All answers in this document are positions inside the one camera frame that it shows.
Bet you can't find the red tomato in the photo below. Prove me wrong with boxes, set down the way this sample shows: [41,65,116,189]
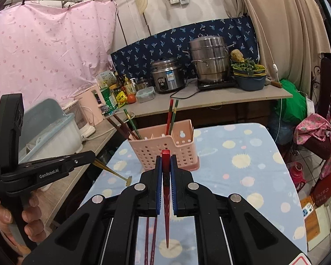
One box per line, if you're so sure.
[127,94,136,104]

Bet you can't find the pink dotted curtain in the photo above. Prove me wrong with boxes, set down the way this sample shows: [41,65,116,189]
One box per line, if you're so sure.
[0,0,117,109]

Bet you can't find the clear food container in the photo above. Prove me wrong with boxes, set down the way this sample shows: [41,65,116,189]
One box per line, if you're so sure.
[135,86,155,104]

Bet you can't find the black induction cooker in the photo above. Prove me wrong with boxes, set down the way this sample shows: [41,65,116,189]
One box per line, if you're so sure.
[197,78,237,91]

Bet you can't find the stainless steel steamer pot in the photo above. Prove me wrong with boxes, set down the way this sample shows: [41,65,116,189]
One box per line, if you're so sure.
[188,35,233,84]

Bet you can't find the white soy milk maker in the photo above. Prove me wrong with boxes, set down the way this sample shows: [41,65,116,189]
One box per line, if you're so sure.
[62,100,96,139]

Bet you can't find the yellow oil bottle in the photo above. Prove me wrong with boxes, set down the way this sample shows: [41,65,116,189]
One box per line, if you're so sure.
[124,75,136,95]

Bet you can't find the person's left hand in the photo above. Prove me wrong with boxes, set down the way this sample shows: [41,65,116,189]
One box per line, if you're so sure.
[0,191,48,257]

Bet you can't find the brown chopstick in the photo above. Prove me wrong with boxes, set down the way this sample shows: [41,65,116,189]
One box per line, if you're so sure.
[107,117,129,140]

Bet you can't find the maroon patterned chopstick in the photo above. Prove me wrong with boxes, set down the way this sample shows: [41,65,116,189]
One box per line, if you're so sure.
[144,217,149,265]

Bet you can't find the white dish drainer box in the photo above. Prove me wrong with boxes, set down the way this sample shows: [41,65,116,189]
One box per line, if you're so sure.
[18,99,83,163]

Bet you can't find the green striped chopstick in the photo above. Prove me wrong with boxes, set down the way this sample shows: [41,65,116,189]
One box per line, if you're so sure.
[169,99,179,135]

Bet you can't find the dark red chopstick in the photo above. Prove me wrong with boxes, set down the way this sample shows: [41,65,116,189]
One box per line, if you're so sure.
[108,114,137,140]

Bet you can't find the blue basin with greens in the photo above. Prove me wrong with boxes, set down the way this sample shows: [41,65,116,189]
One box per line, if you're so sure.
[231,59,266,92]

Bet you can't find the yellow snack packet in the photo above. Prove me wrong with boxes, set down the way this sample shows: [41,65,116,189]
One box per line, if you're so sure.
[114,89,127,108]

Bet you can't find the silver rice cooker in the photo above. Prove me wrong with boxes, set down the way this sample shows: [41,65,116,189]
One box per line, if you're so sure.
[150,58,185,94]

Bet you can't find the pink floral bag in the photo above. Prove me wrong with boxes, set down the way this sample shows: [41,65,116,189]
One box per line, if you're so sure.
[293,113,331,180]

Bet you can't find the blue patterned table cloth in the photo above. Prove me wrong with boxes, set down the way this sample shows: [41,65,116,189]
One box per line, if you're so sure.
[86,123,307,252]

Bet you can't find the bright red chopstick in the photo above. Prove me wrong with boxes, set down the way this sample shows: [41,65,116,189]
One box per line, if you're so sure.
[165,98,174,135]

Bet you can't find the green plastic bag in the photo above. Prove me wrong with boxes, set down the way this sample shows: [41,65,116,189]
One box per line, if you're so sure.
[275,80,307,126]

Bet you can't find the pink plastic utensil basket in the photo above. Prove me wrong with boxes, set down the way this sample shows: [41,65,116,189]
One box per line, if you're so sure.
[129,120,200,171]

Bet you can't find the red patterned chopstick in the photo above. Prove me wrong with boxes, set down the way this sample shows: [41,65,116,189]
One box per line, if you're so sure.
[161,149,171,248]

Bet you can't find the beige hanging curtain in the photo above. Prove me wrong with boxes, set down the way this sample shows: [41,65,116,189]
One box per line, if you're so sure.
[224,0,331,93]

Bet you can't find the navy floral backsplash cloth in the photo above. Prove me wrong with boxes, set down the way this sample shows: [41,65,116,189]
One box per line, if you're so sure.
[111,16,260,79]

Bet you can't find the pink electric kettle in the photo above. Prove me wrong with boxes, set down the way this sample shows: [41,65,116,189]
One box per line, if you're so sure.
[74,84,106,126]

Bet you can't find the green tin can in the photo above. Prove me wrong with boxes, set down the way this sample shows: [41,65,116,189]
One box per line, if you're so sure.
[100,87,118,114]

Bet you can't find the small steel pot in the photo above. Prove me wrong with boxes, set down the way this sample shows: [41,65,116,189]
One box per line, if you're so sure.
[135,78,152,92]

